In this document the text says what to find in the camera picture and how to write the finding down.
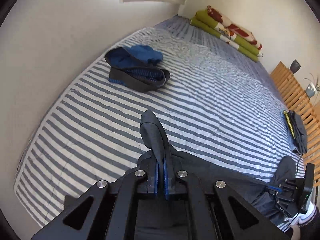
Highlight red cream folded blanket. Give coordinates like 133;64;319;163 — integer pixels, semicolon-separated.
207;5;263;50

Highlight folded dark clothes pile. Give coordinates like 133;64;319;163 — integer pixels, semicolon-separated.
283;111;308;155

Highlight dark ceramic vase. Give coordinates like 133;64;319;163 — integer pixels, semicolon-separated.
290;60;301;74

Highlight wooden slat railing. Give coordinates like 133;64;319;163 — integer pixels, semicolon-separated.
270;62;320;186

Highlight dark grey shorts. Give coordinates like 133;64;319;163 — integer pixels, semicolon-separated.
135;109;296;239

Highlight potted spider plant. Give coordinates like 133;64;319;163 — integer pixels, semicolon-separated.
304;73;319;98

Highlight blue black striped underwear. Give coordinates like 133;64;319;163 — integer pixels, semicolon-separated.
105;45;170;93

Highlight white gloved right hand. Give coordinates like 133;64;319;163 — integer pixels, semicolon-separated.
286;202;319;227

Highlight green folded blanket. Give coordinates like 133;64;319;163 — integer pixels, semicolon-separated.
190;9;263;62

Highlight striped blue white quilt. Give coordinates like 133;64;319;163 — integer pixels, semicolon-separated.
14;16;304;226

